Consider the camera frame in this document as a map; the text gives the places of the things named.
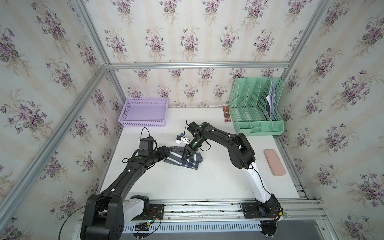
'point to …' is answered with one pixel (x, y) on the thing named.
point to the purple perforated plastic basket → (144, 112)
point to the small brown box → (227, 115)
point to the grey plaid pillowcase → (175, 156)
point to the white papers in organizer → (271, 100)
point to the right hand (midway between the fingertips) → (184, 159)
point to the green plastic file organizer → (250, 110)
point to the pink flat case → (274, 162)
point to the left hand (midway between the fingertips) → (166, 153)
